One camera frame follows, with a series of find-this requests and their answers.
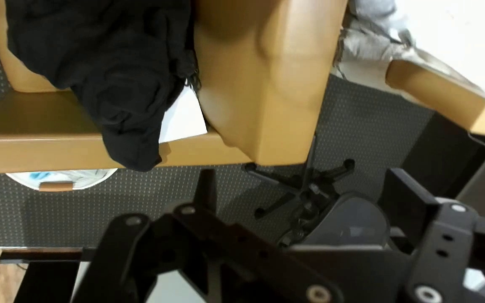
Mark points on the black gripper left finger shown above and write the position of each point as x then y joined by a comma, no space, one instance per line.
223,264

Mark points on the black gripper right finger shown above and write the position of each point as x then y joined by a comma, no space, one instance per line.
447,240

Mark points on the black hoodie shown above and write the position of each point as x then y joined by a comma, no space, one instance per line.
127,62

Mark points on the white cardboard box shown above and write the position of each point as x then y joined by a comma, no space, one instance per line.
184,119

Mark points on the tan leather couch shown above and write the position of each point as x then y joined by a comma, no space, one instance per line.
262,75

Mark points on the wooden bed with white sheets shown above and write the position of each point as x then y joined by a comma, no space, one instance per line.
447,36

